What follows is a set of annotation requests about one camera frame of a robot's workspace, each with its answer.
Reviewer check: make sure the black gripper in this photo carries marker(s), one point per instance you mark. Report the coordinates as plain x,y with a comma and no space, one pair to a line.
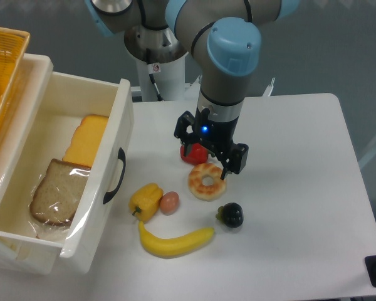
216,137

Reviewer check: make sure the brown egg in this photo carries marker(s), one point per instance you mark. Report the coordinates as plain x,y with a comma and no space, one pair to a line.
169,202

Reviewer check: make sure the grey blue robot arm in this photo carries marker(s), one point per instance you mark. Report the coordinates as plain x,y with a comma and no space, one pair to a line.
224,39

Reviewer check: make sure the red bell pepper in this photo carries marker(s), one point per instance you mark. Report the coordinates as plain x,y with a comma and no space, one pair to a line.
197,155

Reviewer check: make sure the glazed bagel donut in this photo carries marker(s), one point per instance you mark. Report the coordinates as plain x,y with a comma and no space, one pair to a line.
205,183

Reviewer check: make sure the dark purple mangosteen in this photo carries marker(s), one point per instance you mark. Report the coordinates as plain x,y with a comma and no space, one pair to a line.
231,215

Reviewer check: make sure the yellow bell pepper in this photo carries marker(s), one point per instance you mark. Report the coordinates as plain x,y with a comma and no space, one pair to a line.
145,202

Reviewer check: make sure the yellow banana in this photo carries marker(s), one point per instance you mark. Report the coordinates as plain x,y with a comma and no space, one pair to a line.
173,247

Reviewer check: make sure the orange cake slice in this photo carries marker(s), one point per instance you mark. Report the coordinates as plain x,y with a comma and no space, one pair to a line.
86,140

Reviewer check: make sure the brown bread slice wrapped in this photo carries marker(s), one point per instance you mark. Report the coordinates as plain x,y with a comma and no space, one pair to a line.
57,196

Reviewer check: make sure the yellow woven basket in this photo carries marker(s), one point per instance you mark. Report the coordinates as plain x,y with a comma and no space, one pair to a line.
13,44

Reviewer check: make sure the black drawer handle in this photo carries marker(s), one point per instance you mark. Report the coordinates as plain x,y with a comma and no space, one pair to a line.
118,176

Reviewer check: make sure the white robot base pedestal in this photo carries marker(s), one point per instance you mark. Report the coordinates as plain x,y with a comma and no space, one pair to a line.
161,81

